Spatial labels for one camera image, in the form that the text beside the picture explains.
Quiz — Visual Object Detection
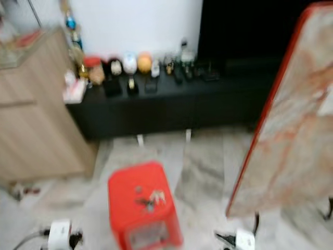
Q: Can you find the black metal board stand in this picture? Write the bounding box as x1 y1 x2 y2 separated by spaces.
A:
252 197 333 233

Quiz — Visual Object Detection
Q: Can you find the red dumbbell toy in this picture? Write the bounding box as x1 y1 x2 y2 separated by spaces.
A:
21 186 41 196

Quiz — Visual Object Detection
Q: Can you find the red plastic stool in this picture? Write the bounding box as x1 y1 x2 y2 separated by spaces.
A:
108 160 184 250

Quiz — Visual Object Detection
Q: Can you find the light wooden cabinet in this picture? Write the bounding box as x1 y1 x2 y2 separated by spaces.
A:
0 27 97 183

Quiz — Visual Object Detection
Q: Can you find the black TV console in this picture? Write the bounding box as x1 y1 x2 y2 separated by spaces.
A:
65 56 281 147

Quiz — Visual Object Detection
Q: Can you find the pink white tissue box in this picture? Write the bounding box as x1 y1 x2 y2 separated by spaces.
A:
63 70 88 104

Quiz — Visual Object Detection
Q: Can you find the black wallet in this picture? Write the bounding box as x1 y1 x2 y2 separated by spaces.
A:
103 77 123 97

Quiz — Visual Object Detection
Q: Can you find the flat black device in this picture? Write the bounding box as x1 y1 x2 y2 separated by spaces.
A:
200 64 222 81

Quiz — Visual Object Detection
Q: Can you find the clear jar with red lid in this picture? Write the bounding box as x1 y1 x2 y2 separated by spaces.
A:
85 56 106 85

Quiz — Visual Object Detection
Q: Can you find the black remote control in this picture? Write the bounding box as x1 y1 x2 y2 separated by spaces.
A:
172 69 185 85
184 65 197 80

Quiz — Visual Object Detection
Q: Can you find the small black case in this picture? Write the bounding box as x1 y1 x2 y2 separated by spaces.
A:
144 77 159 93

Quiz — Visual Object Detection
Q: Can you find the black mouse plush toy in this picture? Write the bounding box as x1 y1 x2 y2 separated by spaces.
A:
106 57 124 78

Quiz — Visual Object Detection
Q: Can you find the black and white figurine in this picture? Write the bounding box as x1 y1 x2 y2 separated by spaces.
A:
163 56 176 75

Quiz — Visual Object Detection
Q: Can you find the small panda plush toy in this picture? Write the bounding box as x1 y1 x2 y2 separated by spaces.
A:
150 60 161 79

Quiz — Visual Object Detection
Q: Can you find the small gold trophy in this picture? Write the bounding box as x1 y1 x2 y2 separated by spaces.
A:
70 49 90 80

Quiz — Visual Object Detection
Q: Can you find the white plush toy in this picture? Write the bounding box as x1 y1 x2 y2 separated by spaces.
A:
122 52 138 75

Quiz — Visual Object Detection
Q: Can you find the green and white ornament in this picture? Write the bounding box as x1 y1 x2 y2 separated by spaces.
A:
180 39 195 66

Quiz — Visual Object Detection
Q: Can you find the yellow bear plush toy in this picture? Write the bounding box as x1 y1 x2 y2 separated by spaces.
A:
137 52 152 73

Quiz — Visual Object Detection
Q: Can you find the small red ornament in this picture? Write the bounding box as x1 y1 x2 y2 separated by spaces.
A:
26 30 45 46

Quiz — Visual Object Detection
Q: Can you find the black television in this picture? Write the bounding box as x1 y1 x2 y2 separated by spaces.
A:
198 0 318 63

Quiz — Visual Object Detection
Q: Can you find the blue and gold trophy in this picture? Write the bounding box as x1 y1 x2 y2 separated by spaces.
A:
60 0 86 50

